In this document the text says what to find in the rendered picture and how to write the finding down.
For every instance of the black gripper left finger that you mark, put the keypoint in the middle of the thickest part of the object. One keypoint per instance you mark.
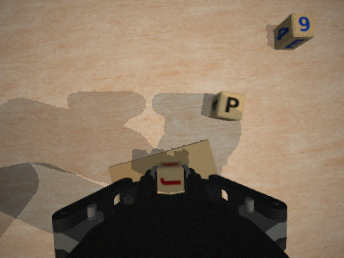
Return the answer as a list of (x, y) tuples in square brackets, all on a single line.
[(71, 223)]

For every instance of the tan square mat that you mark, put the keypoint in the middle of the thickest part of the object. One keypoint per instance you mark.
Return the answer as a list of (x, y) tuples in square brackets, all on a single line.
[(197, 156)]

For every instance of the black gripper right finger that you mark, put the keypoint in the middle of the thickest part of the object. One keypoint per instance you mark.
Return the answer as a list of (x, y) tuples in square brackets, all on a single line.
[(268, 213)]

